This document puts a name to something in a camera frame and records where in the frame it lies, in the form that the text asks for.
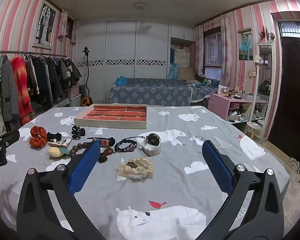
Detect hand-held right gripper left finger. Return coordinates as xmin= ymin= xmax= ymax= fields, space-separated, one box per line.
xmin=16 ymin=141 xmax=115 ymax=240

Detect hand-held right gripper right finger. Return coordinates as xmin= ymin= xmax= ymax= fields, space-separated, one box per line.
xmin=199 ymin=140 xmax=284 ymax=240

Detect brown wooden bead bracelet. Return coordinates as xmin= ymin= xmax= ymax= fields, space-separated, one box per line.
xmin=69 ymin=141 xmax=114 ymax=158

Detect white hair clip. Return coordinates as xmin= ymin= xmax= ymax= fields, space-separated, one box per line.
xmin=48 ymin=138 xmax=72 ymax=147

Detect orange scrunchie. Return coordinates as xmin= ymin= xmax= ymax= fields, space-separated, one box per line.
xmin=29 ymin=126 xmax=48 ymax=147

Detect cream scrunchie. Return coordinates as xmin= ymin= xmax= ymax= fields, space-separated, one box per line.
xmin=117 ymin=156 xmax=154 ymax=182

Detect brick pattern tray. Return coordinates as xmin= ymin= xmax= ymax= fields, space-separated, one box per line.
xmin=73 ymin=103 xmax=148 ymax=130

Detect brown leather watch strap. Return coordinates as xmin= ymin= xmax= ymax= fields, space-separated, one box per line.
xmin=142 ymin=133 xmax=162 ymax=157

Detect black claw hair clip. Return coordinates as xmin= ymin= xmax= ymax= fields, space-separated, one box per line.
xmin=71 ymin=126 xmax=87 ymax=139

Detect white stool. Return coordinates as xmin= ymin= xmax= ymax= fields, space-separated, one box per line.
xmin=245 ymin=121 xmax=264 ymax=139

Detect pink cabinet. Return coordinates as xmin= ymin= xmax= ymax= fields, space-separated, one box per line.
xmin=207 ymin=93 xmax=242 ymax=121

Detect pink white storage box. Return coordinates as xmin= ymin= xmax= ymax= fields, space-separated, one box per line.
xmin=67 ymin=84 xmax=82 ymax=107

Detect row of hanging clothes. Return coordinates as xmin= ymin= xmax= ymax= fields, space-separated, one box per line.
xmin=0 ymin=54 xmax=83 ymax=126

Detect crumpled cloth on floor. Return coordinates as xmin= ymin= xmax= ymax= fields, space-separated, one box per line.
xmin=290 ymin=157 xmax=300 ymax=174

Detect blue green plush toys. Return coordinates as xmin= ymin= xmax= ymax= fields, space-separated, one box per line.
xmin=201 ymin=79 xmax=219 ymax=87

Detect orange garment steamer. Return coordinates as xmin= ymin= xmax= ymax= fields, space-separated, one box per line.
xmin=80 ymin=46 xmax=93 ymax=106

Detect white standing mirror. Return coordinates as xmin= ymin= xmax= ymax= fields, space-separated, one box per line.
xmin=250 ymin=41 xmax=273 ymax=131

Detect metal clothes rack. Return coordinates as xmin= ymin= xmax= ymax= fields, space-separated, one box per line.
xmin=0 ymin=50 xmax=68 ymax=85

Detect bed with blue patterned cover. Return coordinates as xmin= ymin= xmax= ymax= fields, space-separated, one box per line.
xmin=109 ymin=77 xmax=218 ymax=107

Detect dark wooden door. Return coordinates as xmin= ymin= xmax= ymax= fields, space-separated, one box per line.
xmin=268 ymin=12 xmax=300 ymax=161

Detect barred window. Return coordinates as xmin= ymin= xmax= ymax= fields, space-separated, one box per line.
xmin=204 ymin=31 xmax=223 ymax=79

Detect pink floral curtain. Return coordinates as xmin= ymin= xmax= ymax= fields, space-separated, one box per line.
xmin=195 ymin=14 xmax=232 ymax=88

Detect stack of folded blankets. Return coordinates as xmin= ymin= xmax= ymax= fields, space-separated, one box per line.
xmin=174 ymin=47 xmax=192 ymax=68

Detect white sliding door wardrobe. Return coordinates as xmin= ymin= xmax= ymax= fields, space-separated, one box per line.
xmin=75 ymin=21 xmax=197 ymax=101

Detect red flower decoration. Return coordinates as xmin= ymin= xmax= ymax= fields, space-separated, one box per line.
xmin=259 ymin=25 xmax=276 ymax=42

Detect colourful bead bracelet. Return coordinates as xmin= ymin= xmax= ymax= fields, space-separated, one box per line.
xmin=87 ymin=137 xmax=115 ymax=147

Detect black hair tie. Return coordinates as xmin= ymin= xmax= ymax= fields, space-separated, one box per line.
xmin=47 ymin=132 xmax=62 ymax=142

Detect black braided bracelet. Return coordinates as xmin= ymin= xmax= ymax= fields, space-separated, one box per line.
xmin=114 ymin=136 xmax=145 ymax=153

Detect couple photo wall poster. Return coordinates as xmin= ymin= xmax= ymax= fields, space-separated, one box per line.
xmin=238 ymin=28 xmax=253 ymax=61

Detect silhouette wall poster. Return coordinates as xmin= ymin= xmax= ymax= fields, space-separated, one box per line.
xmin=34 ymin=3 xmax=57 ymax=49

